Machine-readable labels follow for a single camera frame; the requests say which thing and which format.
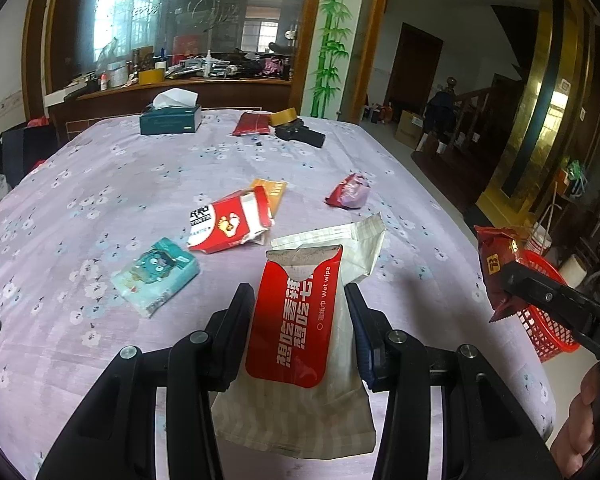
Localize red plastic basket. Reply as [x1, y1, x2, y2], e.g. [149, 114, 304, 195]
[517, 250, 583, 363]

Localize wet wipe pack red label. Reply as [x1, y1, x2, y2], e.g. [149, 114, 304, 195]
[210, 212, 387, 461]

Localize person's right hand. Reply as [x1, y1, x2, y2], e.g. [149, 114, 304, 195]
[550, 360, 600, 480]

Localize red pink wrapper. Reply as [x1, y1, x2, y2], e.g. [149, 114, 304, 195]
[323, 172, 372, 209]

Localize golden pillar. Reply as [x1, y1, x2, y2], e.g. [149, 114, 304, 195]
[475, 0, 600, 226]

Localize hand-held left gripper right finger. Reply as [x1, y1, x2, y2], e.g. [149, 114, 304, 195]
[344, 282, 563, 480]

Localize wooden cabinet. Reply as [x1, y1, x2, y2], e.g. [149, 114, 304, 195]
[45, 77, 293, 143]

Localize white bucket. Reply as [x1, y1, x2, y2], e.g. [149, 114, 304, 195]
[525, 220, 553, 256]

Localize green packaging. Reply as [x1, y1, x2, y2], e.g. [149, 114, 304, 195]
[565, 160, 588, 196]

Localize teal cartoon tissue pack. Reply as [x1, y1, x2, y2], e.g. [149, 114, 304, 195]
[111, 237, 201, 318]

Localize teal tissue box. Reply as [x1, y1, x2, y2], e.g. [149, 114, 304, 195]
[140, 88, 202, 136]

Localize open cardboard box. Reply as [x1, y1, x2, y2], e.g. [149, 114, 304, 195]
[395, 110, 426, 150]

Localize red white carton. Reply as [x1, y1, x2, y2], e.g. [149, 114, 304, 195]
[187, 186, 273, 256]

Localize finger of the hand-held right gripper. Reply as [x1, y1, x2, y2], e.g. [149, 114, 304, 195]
[500, 260, 600, 341]

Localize dark wooden door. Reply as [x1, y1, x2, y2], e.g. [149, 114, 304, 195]
[385, 22, 443, 123]

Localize dark red snack packet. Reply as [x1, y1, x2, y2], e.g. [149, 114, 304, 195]
[474, 225, 533, 324]

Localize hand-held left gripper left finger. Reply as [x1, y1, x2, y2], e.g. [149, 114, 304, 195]
[36, 282, 256, 480]

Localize flat red packet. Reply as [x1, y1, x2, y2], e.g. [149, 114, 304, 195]
[231, 111, 272, 137]

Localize wooden stair railing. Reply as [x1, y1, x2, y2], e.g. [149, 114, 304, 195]
[412, 77, 518, 211]

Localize black handheld device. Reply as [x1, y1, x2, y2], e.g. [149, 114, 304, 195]
[275, 117, 327, 149]

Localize broom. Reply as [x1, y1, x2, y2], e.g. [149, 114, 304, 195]
[540, 182, 561, 256]

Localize dark jacket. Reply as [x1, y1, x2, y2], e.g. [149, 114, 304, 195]
[425, 91, 456, 133]

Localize etched glass partition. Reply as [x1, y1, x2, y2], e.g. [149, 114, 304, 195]
[22, 0, 393, 126]

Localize bamboo painted pillar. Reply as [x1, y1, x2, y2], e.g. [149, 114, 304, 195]
[300, 0, 376, 121]

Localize black bag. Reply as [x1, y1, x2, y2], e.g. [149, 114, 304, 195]
[0, 122, 56, 186]

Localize orange box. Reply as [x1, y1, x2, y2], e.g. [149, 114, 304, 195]
[250, 177, 288, 221]

